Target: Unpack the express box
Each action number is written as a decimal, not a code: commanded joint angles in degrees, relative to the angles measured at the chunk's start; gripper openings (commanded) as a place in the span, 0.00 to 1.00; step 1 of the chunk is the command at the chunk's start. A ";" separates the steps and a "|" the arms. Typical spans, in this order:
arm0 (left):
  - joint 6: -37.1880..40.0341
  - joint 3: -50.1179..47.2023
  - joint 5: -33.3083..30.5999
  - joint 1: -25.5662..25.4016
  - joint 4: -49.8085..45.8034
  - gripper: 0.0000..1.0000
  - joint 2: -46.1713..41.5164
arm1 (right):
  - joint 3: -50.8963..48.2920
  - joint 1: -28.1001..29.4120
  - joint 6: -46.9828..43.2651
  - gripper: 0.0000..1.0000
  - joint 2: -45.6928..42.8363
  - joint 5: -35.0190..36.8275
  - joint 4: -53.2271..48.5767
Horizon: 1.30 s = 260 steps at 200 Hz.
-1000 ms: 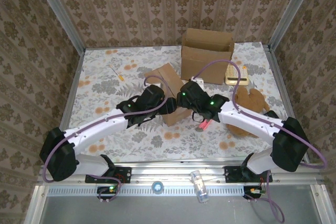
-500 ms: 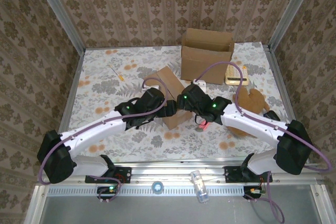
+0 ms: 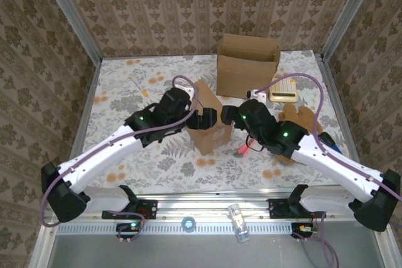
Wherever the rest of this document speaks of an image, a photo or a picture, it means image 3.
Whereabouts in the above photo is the brown cardboard box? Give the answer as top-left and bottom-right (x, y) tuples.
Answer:
(215, 33), (282, 102)
(187, 79), (234, 156)

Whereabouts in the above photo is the pink utility knife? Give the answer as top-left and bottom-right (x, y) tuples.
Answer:
(236, 144), (254, 159)

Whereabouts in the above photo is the brown plush toy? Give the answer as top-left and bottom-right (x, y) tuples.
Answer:
(276, 103), (324, 166)

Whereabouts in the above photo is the blue black stapler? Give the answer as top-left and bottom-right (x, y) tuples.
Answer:
(317, 132), (343, 156)

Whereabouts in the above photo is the cream calculator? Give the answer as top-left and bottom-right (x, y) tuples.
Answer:
(269, 76), (298, 103)

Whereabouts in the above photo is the floral tablecloth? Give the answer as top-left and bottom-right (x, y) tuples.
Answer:
(71, 50), (368, 198)

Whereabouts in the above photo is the clear plastic bottle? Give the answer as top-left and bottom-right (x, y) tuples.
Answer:
(228, 204), (250, 244)

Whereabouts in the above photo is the round blue white knob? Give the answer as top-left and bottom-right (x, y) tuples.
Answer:
(181, 217), (196, 233)

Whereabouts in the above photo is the small black controller board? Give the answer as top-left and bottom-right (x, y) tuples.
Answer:
(115, 221), (143, 235)
(291, 222), (315, 238)

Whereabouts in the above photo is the grey metal panel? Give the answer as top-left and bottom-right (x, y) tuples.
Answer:
(50, 233), (383, 268)

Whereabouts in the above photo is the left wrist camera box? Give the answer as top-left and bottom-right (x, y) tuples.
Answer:
(174, 83), (196, 97)

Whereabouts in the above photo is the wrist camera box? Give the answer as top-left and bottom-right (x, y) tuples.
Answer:
(174, 83), (196, 97)
(246, 88), (268, 103)

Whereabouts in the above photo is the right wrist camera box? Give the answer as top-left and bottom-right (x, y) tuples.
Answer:
(246, 88), (268, 103)

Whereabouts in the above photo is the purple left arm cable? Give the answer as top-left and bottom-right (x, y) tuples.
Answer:
(40, 75), (201, 244)

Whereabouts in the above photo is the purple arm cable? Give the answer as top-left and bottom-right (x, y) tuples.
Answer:
(256, 72), (402, 268)
(40, 75), (201, 244)

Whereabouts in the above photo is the yellow handled screwdriver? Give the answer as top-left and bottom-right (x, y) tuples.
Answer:
(130, 77), (149, 97)

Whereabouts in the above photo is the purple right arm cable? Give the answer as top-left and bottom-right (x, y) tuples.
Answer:
(256, 72), (402, 268)

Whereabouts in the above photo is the aluminium table side rail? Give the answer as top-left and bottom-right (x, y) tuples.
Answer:
(315, 51), (379, 198)
(58, 57), (103, 198)

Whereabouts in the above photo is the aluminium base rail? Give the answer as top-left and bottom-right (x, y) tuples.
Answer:
(45, 191), (389, 222)

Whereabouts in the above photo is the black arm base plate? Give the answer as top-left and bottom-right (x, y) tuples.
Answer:
(268, 198), (327, 220)
(102, 200), (158, 220)

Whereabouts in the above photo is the aluminium frame post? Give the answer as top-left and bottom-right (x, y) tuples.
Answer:
(36, 0), (103, 65)
(320, 0), (383, 60)

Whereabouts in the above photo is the white slotted cable duct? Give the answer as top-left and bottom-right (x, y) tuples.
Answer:
(56, 222), (295, 235)

